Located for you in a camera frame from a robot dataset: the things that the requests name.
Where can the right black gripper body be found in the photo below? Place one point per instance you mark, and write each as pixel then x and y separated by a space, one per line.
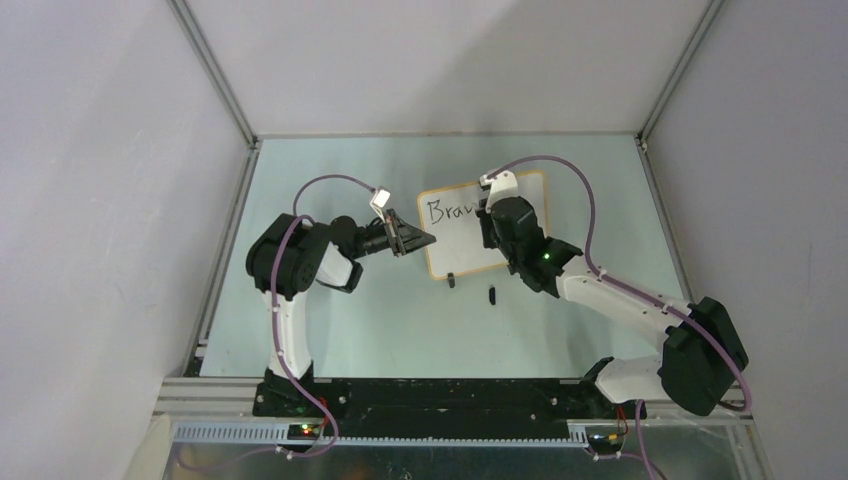
pixel 490 236

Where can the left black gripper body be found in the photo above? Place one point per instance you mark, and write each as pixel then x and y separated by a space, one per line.
pixel 392 232

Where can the yellow framed whiteboard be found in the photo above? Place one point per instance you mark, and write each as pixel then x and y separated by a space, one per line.
pixel 449 214

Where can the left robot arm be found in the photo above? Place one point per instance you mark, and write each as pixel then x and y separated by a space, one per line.
pixel 294 254

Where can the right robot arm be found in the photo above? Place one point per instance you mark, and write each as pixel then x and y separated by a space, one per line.
pixel 698 350

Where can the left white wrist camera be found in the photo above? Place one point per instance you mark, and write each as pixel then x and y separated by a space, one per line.
pixel 380 198

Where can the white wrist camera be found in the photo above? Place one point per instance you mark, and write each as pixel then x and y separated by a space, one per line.
pixel 498 186
pixel 380 198

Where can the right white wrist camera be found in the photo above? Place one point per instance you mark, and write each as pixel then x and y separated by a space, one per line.
pixel 498 186

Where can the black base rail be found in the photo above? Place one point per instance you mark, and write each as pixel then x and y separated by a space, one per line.
pixel 443 408

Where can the white perforated cable tray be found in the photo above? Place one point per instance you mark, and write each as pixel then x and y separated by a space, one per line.
pixel 294 434

